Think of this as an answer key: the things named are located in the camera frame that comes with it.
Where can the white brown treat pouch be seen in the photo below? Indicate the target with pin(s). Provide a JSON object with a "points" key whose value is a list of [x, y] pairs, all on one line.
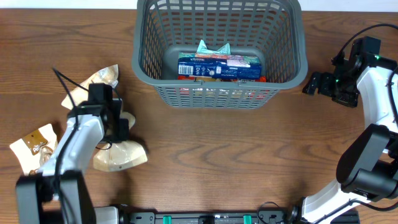
{"points": [[35, 149]]}

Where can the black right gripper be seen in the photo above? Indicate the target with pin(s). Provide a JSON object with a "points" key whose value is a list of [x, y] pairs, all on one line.
{"points": [[350, 100]]}

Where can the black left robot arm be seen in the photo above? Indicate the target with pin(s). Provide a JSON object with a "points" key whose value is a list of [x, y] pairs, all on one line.
{"points": [[58, 193]]}

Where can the grey plastic lattice basket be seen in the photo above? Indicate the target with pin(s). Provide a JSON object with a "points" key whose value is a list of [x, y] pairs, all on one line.
{"points": [[271, 30]]}

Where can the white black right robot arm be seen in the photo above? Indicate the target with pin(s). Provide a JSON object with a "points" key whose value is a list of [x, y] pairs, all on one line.
{"points": [[367, 171]]}

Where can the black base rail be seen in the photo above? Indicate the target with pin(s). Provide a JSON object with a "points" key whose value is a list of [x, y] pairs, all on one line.
{"points": [[266, 216]]}

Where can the blue tissue pack box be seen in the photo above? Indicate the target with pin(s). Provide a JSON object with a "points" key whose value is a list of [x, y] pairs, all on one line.
{"points": [[219, 66]]}

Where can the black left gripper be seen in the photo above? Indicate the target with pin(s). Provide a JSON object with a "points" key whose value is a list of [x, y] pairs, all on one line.
{"points": [[124, 131]]}

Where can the beige clear pouch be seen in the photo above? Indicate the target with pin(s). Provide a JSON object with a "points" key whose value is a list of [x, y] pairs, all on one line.
{"points": [[119, 156]]}

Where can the red snack bar package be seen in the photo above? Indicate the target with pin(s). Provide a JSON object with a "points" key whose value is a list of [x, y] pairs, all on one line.
{"points": [[207, 79]]}

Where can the teal snack wrapper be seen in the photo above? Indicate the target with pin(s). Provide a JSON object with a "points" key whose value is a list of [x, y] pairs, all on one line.
{"points": [[223, 50]]}

